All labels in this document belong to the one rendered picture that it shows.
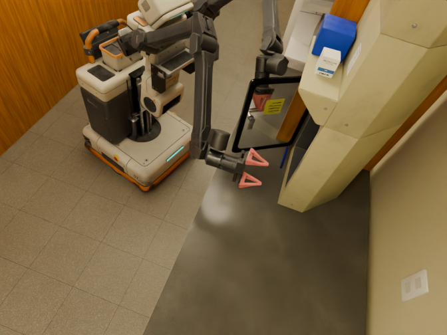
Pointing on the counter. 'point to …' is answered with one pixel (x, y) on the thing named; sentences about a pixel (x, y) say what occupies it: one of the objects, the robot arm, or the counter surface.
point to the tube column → (415, 21)
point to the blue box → (334, 35)
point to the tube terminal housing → (364, 111)
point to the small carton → (328, 62)
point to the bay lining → (308, 134)
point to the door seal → (248, 108)
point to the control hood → (319, 89)
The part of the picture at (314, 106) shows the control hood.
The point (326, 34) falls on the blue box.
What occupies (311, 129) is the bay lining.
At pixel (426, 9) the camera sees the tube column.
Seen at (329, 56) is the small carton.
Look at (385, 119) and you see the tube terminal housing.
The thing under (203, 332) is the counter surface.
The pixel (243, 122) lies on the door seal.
